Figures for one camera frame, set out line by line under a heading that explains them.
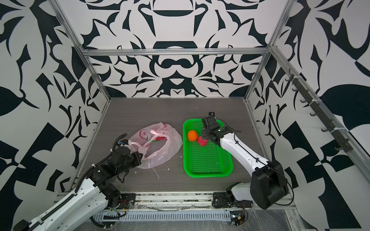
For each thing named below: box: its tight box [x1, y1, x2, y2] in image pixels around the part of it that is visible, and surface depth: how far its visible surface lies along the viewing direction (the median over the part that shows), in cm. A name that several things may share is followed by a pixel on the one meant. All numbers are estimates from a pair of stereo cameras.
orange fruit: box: [187, 129, 199, 142], surface depth 95 cm
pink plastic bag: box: [128, 122, 183, 169], surface depth 85 cm
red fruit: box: [197, 136, 209, 147], surface depth 92 cm
